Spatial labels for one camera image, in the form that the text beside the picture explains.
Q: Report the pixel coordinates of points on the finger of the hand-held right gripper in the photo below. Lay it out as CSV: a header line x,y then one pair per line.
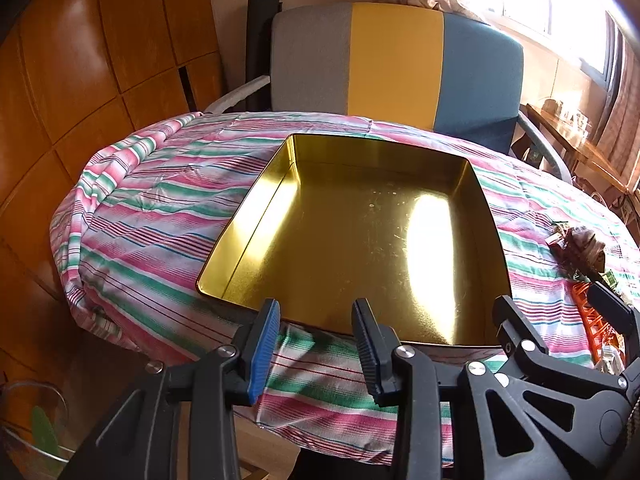
x,y
615,310
515,330

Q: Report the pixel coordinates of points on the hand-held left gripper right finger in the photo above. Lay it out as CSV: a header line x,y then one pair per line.
x,y
371,355

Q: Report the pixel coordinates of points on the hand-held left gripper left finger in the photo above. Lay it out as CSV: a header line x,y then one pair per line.
x,y
261,350

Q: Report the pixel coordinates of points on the orange plastic rack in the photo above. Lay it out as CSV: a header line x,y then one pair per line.
x,y
587,317

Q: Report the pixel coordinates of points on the green edged cracker packet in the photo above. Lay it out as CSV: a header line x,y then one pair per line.
x,y
609,280

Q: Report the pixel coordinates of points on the gold metal tin container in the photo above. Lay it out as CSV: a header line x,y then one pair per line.
x,y
350,240

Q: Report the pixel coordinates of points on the wooden side table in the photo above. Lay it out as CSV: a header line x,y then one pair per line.
x,y
575,145

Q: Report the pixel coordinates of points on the pink green striped tablecloth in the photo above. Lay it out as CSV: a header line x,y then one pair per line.
x,y
150,220

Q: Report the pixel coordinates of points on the glass vase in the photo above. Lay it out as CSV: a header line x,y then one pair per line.
x,y
30,425

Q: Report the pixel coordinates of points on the grey yellow blue chair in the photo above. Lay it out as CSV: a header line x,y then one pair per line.
x,y
395,60

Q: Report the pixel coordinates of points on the window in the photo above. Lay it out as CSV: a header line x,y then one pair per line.
x,y
540,0

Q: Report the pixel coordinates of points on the wooden cabinet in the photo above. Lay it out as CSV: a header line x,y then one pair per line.
x,y
100,60

